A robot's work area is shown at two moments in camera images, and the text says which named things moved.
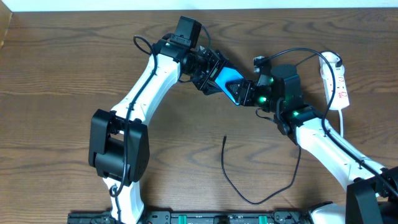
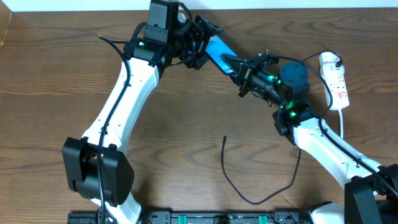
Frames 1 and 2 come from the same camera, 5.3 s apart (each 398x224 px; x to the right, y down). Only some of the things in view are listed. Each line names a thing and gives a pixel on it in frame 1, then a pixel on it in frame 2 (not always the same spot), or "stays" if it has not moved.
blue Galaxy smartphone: (227, 74) → (215, 48)
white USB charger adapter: (339, 72) stays
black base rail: (196, 217) stays
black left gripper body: (210, 72) → (202, 41)
